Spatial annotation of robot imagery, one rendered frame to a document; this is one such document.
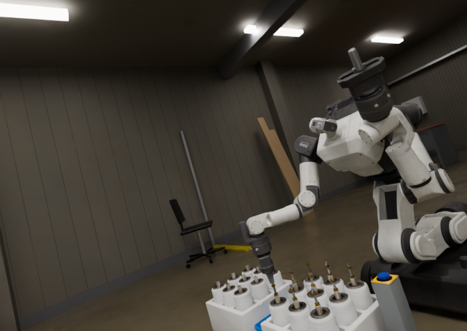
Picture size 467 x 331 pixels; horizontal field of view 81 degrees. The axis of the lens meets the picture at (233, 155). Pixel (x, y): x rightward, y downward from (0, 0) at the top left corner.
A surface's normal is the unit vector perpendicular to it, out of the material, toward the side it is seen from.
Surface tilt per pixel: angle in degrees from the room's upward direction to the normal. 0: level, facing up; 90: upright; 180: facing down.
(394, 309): 90
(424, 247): 90
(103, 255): 90
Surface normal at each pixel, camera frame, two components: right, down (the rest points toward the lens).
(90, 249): 0.49, -0.25
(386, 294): -0.80, 0.18
